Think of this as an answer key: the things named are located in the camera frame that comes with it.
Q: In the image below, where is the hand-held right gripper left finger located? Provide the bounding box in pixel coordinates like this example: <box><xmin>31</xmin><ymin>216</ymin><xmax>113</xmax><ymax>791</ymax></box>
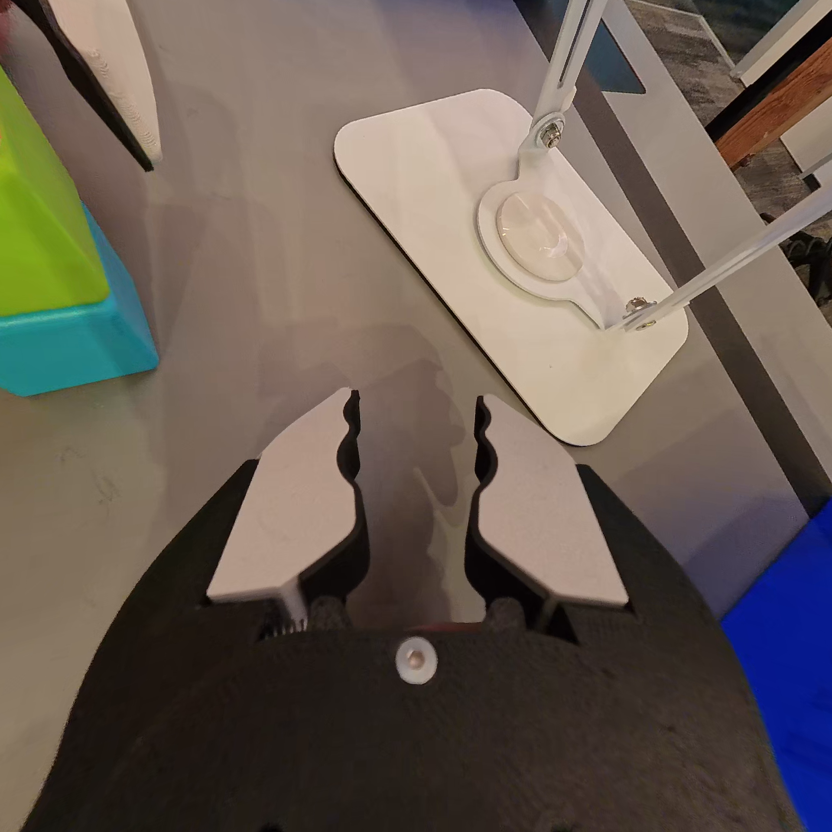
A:
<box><xmin>207</xmin><ymin>388</ymin><xmax>371</xmax><ymax>623</ymax></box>

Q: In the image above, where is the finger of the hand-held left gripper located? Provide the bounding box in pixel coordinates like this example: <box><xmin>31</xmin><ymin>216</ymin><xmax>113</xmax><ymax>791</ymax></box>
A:
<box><xmin>26</xmin><ymin>0</ymin><xmax>162</xmax><ymax>172</ymax></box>

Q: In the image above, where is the brown wooden panel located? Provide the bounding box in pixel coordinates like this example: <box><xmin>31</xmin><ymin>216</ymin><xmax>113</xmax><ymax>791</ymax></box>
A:
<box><xmin>705</xmin><ymin>36</ymin><xmax>832</xmax><ymax>171</ymax></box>

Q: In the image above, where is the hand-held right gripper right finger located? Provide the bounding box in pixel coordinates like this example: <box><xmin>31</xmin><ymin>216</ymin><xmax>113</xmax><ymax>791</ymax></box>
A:
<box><xmin>465</xmin><ymin>394</ymin><xmax>630</xmax><ymax>629</ymax></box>

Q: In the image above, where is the cyan cube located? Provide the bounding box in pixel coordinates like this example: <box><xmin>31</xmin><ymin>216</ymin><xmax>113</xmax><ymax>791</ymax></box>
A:
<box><xmin>0</xmin><ymin>201</ymin><xmax>160</xmax><ymax>399</ymax></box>

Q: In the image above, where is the green cube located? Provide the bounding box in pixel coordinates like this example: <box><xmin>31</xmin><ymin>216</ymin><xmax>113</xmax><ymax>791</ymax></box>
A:
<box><xmin>0</xmin><ymin>65</ymin><xmax>108</xmax><ymax>318</ymax></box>

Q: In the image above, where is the white document stand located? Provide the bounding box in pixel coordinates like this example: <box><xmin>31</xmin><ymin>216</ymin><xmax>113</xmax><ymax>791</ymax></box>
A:
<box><xmin>333</xmin><ymin>0</ymin><xmax>832</xmax><ymax>448</ymax></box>

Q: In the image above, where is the blue plastic bin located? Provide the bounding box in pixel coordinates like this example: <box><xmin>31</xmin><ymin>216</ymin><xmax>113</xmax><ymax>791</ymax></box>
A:
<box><xmin>720</xmin><ymin>499</ymin><xmax>832</xmax><ymax>832</ymax></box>

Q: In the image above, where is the black coiled cable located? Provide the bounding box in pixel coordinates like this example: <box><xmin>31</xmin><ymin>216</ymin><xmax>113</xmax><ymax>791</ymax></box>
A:
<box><xmin>777</xmin><ymin>231</ymin><xmax>832</xmax><ymax>293</ymax></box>

